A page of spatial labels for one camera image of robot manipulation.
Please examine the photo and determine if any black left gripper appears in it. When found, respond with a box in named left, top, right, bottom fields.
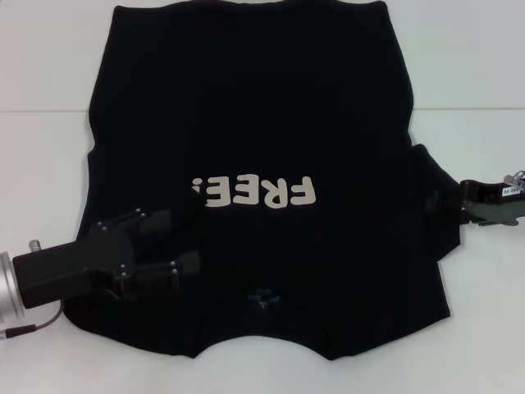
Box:
left=11, top=208, right=203, bottom=309

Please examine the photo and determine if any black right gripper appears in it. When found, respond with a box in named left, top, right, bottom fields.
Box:
left=425, top=179, right=525, bottom=227

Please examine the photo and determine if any black shirt with FREE print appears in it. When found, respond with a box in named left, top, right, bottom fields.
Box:
left=65, top=0, right=468, bottom=362

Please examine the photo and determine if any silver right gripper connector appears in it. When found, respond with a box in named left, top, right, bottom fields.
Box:
left=503, top=171, right=525, bottom=190

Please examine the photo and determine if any reddish left arm cable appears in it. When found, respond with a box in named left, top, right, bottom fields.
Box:
left=0, top=298, right=70, bottom=341

